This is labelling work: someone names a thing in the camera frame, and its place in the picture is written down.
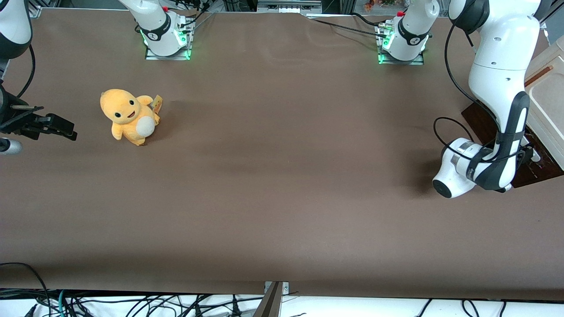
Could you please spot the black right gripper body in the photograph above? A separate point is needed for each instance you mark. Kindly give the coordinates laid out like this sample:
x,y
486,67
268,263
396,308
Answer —
x,y
9,119

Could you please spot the dark brown wooden drawer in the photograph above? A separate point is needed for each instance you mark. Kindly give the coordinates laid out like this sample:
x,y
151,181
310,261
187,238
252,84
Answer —
x,y
481,119

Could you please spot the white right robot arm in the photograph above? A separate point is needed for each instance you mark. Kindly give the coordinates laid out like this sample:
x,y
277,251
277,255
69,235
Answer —
x,y
156,26

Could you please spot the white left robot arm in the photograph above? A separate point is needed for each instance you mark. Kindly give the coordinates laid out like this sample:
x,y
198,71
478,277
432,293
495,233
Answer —
x,y
502,66

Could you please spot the orange plush toy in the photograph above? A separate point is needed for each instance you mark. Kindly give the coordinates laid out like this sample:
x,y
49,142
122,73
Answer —
x,y
128,116

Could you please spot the brown table cover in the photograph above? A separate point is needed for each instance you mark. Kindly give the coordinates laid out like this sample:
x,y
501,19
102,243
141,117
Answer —
x,y
282,176

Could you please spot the grey power strip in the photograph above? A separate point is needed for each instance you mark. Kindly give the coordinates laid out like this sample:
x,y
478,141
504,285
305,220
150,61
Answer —
x,y
288,6

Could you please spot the cream white cabinet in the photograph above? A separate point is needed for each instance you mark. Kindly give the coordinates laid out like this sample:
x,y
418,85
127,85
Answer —
x,y
548,101

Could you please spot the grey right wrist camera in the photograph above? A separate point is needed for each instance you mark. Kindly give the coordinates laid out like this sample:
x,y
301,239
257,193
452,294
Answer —
x,y
9,146

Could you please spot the metal corner bracket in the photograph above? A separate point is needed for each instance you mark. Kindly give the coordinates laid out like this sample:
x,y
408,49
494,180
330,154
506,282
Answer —
x,y
35,12

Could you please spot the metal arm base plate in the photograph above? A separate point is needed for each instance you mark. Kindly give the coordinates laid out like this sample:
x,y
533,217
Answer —
x,y
401,62
167,57

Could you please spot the brown camera mount post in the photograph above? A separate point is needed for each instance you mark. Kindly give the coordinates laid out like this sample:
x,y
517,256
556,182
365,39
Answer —
x,y
269,306

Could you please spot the metal table edge bracket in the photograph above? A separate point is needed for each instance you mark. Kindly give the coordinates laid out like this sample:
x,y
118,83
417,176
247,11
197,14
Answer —
x,y
285,287

